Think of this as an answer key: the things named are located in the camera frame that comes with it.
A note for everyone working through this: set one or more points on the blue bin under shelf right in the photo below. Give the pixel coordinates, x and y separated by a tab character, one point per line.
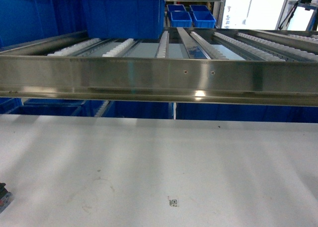
250	113

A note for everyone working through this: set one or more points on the blue bin under shelf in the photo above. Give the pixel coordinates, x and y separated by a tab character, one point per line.
50	110
250	113

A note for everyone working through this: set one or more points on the large blue bin on shelf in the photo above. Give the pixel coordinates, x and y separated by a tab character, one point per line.
137	19

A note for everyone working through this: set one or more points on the stainless steel roller shelf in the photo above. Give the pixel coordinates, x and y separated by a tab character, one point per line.
183	65

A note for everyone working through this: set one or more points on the blue bin under shelf left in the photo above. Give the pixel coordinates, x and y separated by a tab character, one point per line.
50	110

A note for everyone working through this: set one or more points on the small blue bin front left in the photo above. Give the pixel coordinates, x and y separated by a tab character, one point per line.
180	19

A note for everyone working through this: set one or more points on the small blue bin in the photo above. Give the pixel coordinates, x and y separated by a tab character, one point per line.
203	19
180	19
175	7
195	7

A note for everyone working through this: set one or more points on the QR code sticker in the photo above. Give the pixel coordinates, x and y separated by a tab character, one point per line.
173	201

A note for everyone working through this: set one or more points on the small blue bin front right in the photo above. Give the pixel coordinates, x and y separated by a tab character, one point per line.
203	19

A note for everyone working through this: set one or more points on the small blue bin back left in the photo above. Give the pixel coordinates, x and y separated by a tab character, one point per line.
175	7

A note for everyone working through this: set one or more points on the small blue bin back right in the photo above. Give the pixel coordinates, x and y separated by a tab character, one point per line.
195	7

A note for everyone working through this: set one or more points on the large blue bin far left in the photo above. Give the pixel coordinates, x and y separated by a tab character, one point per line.
24	21

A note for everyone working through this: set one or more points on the black red device at edge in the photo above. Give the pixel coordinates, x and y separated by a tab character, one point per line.
5	197

